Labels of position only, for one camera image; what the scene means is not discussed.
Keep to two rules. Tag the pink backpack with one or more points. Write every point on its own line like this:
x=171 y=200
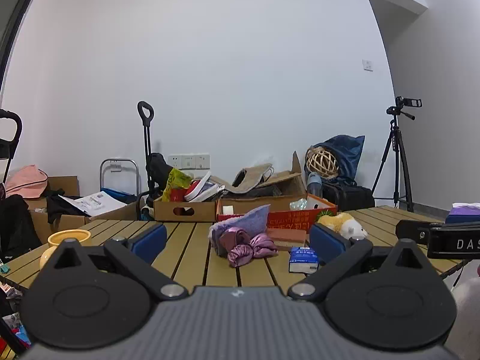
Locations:
x=29 y=182

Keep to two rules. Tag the orange pumpkin cardboard box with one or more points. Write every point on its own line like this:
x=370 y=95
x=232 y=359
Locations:
x=301 y=220

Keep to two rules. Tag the woven rattan ball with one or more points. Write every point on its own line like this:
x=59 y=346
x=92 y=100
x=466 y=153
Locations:
x=321 y=161

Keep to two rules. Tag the white wall switch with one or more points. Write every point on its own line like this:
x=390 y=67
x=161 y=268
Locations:
x=367 y=65

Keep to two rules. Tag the blue tissue pack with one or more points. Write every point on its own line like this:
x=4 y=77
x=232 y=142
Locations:
x=303 y=260

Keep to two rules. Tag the blue water bottle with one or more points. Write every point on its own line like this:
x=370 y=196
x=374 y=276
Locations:
x=314 y=184

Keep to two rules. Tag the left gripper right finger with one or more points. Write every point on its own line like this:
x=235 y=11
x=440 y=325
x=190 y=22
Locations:
x=369 y=298

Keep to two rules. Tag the left brown cardboard box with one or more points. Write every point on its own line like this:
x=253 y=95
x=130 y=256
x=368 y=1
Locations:
x=51 y=214

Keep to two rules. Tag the crumpled clear plastic bag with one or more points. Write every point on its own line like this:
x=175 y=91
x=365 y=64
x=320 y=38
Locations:
x=299 y=205

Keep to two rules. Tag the yellow snack bag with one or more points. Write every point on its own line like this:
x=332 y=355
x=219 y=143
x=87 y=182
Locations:
x=176 y=187

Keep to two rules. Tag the large brown cardboard box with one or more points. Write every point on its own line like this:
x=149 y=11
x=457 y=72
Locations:
x=278 y=191

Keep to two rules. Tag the black trolley handle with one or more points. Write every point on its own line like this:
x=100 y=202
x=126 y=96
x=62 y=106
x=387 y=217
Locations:
x=146 y=113

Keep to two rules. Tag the purple tissue box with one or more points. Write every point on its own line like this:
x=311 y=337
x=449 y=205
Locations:
x=463 y=213

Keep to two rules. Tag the white wall socket strip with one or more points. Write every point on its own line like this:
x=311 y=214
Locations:
x=190 y=161

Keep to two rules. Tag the yellow white hamster plush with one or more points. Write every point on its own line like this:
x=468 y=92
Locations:
x=345 y=225

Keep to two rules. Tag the purple towel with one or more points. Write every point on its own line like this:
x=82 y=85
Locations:
x=253 y=223

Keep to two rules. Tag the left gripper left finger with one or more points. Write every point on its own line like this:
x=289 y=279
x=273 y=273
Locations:
x=90 y=297

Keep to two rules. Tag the pink satin scrunchie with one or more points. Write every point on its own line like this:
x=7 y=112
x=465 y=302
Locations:
x=241 y=248

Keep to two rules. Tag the black camera tripod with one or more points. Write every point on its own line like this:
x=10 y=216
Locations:
x=395 y=143

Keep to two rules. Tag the small brown cardboard box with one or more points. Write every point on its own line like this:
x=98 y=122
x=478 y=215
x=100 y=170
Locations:
x=188 y=212

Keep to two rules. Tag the white paper sheet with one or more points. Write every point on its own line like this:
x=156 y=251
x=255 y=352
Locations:
x=95 y=204

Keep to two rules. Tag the dark window frame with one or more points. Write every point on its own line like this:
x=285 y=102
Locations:
x=12 y=16

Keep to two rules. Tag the white red plates stack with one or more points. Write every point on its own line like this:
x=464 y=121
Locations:
x=202 y=189

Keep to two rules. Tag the black bag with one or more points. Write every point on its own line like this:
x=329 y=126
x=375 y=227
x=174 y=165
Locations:
x=348 y=197

